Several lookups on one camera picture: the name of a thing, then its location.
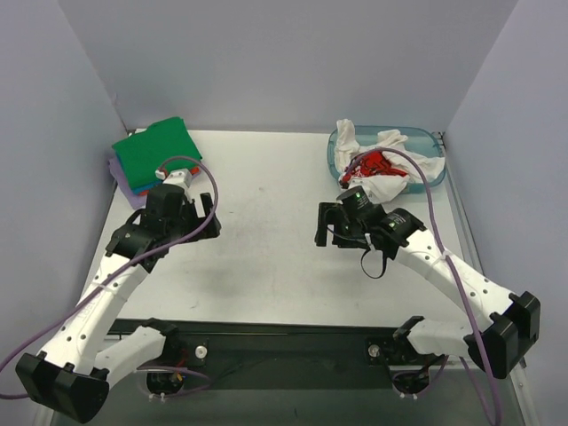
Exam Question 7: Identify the green t shirt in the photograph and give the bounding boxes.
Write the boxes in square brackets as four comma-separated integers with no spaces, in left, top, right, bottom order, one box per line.
[112,117,202,190]

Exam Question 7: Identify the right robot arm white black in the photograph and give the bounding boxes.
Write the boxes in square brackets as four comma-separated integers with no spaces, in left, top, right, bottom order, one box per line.
[314,186,541,380]

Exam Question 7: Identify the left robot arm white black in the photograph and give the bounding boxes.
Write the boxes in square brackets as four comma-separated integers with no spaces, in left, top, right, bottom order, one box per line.
[15,184,221,424]

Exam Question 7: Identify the folded blue t shirt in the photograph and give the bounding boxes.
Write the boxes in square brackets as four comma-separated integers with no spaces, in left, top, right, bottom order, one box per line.
[131,167,201,196]

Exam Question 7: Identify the white t shirt red print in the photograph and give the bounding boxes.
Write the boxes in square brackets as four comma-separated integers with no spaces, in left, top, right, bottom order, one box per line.
[333,118,446,205]

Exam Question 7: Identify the clear blue plastic bin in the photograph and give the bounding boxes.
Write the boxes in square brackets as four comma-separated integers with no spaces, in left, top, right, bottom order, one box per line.
[327,125,448,195]

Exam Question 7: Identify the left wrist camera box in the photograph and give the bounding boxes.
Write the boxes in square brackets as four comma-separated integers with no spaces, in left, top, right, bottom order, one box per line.
[155,169,193,190]

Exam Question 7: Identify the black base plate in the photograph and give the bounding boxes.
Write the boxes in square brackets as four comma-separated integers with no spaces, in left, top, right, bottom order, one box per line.
[108,319,445,391]

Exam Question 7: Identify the aluminium frame rail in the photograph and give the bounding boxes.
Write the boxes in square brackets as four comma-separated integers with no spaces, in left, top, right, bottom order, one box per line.
[48,332,527,400]

